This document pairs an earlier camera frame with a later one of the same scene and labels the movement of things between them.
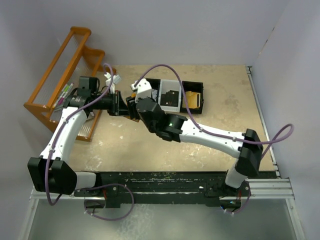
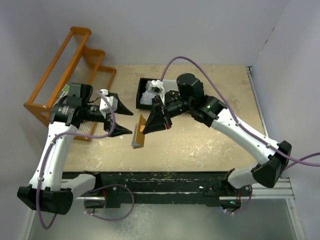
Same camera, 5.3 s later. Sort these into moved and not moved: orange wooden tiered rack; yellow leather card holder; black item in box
Moved: yellow leather card holder
Not moved: orange wooden tiered rack; black item in box
